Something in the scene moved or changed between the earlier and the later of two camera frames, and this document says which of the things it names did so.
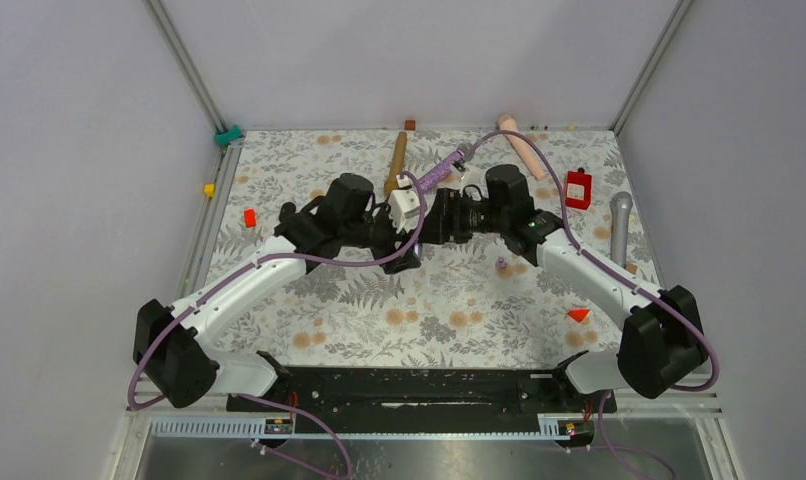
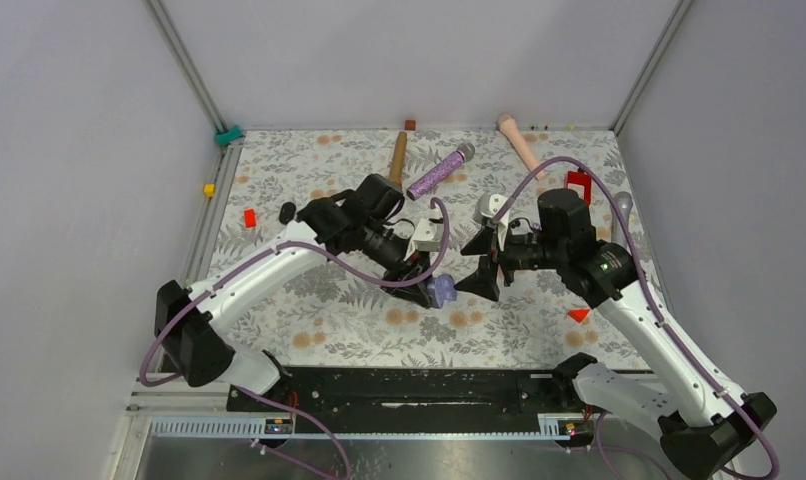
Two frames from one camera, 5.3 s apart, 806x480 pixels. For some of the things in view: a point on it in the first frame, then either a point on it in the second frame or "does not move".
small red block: x=250 y=218 does not move
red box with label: x=578 y=190 does not move
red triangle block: x=578 y=315 does not move
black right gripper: x=450 y=204 to x=484 y=281
